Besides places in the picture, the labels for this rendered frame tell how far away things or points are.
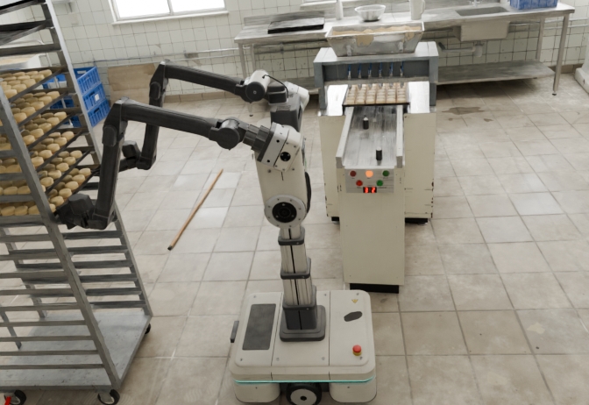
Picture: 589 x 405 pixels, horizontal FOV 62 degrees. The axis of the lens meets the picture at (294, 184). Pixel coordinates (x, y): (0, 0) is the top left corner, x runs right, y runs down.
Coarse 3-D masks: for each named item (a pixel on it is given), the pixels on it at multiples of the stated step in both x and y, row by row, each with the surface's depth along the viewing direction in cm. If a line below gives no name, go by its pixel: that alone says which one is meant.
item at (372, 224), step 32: (352, 128) 284; (384, 128) 279; (352, 160) 247; (384, 160) 244; (352, 224) 260; (384, 224) 256; (352, 256) 270; (384, 256) 266; (352, 288) 285; (384, 288) 281
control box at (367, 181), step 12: (348, 168) 241; (360, 168) 239; (372, 168) 238; (384, 168) 237; (348, 180) 243; (360, 180) 242; (372, 180) 241; (384, 180) 240; (348, 192) 247; (360, 192) 246; (372, 192) 244; (384, 192) 243
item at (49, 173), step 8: (64, 152) 215; (72, 152) 214; (80, 152) 213; (56, 160) 207; (64, 160) 206; (72, 160) 206; (48, 168) 201; (56, 168) 200; (64, 168) 201; (48, 176) 195; (56, 176) 195; (0, 184) 192; (8, 184) 192; (16, 184) 190; (24, 184) 192; (48, 184) 190; (0, 192) 187; (8, 192) 185; (16, 192) 187; (24, 192) 185
